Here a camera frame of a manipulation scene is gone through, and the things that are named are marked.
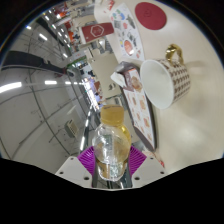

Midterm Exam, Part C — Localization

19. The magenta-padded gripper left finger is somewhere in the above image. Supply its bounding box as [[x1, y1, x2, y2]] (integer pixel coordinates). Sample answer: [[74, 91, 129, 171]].
[[54, 145, 98, 189]]

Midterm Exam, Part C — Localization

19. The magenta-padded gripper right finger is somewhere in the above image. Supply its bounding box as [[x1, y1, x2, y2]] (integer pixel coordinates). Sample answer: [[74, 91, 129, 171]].
[[125, 145, 167, 190]]

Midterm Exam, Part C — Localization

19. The clear bottle with yellow drink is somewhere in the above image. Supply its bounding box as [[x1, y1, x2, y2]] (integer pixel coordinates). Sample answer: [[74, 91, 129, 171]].
[[91, 104, 133, 183]]

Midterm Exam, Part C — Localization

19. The ceiling air conditioner unit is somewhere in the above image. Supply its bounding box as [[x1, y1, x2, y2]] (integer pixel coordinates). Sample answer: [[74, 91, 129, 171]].
[[64, 119, 79, 139]]

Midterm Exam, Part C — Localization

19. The printed paper tray liner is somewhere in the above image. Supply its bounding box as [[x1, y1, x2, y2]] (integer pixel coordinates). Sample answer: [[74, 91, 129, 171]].
[[121, 68, 154, 143]]

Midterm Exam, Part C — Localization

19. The brown fried food piece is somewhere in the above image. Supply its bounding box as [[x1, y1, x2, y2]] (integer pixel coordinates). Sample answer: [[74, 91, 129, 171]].
[[128, 74, 144, 93]]

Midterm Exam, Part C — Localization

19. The crumpled white napkin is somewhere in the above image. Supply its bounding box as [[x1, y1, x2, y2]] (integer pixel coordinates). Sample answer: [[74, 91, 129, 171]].
[[110, 63, 127, 89]]

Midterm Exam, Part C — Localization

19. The group of ceiling lights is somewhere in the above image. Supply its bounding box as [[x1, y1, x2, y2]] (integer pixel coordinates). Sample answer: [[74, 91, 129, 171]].
[[0, 24, 94, 151]]

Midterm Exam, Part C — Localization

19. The beige chair with round hole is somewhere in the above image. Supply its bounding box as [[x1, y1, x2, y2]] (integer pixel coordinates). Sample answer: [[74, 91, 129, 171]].
[[89, 52, 118, 99]]

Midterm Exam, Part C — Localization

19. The colourful printed leaflet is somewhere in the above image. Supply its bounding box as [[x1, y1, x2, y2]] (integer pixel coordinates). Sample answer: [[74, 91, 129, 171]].
[[109, 2, 146, 63]]

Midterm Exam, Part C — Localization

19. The red paper cup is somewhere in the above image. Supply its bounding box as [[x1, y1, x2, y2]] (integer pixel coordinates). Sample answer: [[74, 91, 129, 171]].
[[79, 22, 115, 44]]

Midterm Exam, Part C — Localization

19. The flat round red coaster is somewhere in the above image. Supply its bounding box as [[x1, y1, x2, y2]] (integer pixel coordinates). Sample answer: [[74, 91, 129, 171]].
[[134, 1, 168, 31]]

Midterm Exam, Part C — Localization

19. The small red sauce packet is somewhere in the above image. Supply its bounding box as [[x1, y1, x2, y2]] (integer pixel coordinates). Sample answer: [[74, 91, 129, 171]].
[[105, 0, 116, 11]]

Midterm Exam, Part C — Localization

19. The white patterned mug, gold handle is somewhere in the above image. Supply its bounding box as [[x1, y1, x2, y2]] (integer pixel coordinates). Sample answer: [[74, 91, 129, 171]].
[[139, 43, 192, 110]]

